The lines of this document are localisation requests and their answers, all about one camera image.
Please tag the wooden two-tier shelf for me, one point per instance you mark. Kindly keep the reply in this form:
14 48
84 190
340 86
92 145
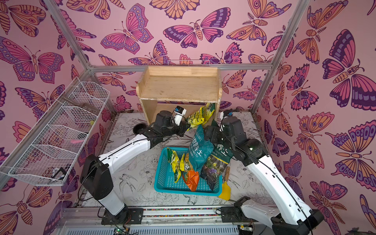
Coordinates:
188 84

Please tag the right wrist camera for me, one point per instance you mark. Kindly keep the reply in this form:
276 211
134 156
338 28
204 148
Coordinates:
227 113

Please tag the white wire basket rack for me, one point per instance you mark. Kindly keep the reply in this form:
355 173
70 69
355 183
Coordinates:
65 119

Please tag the aluminium frame post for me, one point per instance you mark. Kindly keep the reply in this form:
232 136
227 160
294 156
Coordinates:
63 25

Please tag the teal orange soil bag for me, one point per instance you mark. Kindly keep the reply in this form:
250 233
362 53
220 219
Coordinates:
193 160

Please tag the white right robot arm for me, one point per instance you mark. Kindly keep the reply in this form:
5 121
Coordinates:
291 215

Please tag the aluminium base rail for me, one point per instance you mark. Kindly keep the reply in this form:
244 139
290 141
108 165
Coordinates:
183 220

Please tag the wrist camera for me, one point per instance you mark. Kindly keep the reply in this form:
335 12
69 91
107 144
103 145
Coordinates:
179 115
227 113

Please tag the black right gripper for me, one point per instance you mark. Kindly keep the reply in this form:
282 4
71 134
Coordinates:
211 132

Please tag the dark green soil bag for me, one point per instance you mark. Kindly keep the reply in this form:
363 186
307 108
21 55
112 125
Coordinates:
218 157

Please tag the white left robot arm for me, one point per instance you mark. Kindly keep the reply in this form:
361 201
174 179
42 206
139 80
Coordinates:
96 176

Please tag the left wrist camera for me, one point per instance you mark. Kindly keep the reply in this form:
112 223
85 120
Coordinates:
179 115

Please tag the yellow fertilizer bag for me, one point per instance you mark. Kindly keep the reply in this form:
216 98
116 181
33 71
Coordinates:
201 116
175 163

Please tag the teal plastic basket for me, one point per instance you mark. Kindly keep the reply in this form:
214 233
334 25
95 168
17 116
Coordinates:
165 183

